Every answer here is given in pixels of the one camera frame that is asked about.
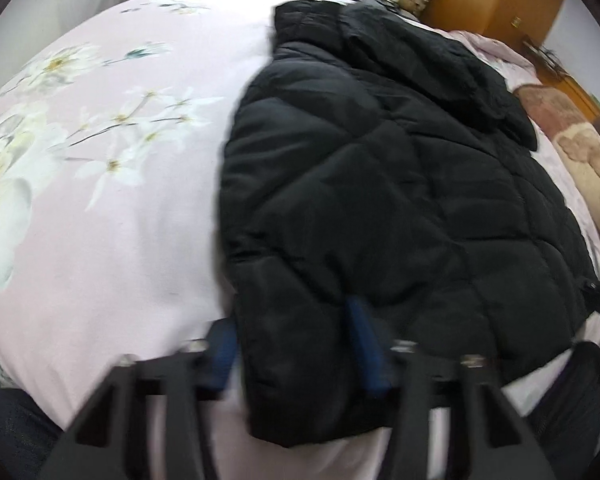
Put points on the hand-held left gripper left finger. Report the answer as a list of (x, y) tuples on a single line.
[(219, 360)]

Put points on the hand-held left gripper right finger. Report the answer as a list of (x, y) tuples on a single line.
[(365, 350)]

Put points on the black puffer jacket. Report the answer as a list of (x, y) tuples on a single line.
[(380, 200)]

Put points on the person's dark pants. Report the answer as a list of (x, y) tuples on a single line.
[(565, 410)]

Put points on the bear print blanket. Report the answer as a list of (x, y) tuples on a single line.
[(585, 160)]

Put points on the bed with floral sheet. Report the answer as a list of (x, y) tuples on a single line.
[(105, 235)]

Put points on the wooden headboard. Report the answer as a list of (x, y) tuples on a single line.
[(570, 77)]

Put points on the pink quilt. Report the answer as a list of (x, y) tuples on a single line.
[(490, 52)]

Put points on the wooden wardrobe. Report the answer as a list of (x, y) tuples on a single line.
[(495, 0)]

